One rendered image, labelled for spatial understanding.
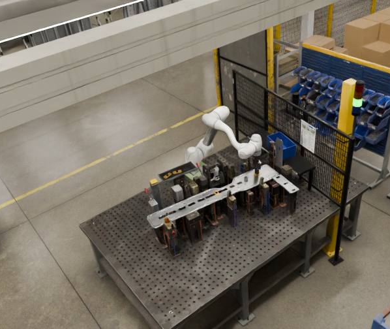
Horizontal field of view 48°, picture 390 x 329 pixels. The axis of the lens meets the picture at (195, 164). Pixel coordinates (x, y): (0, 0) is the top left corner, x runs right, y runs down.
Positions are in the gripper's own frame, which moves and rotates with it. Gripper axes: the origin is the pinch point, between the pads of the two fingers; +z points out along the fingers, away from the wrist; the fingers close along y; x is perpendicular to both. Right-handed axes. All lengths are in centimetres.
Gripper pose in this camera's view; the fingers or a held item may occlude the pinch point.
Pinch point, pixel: (257, 170)
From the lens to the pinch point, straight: 432.6
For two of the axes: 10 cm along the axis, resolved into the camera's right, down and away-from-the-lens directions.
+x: 8.7, -3.6, 3.4
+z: 1.0, 8.1, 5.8
